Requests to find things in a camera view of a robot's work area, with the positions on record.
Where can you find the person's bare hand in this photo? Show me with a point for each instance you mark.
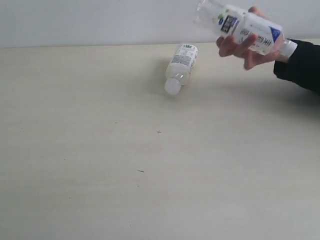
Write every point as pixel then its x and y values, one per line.
pixel 227 47

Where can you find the jasmine tea bottle white cap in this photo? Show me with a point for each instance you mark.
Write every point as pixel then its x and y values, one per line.
pixel 229 20

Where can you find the milky white drink bottle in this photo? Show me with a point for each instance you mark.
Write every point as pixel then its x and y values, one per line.
pixel 179 69

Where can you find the black sleeved forearm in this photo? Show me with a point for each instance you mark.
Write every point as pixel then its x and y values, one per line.
pixel 302 67

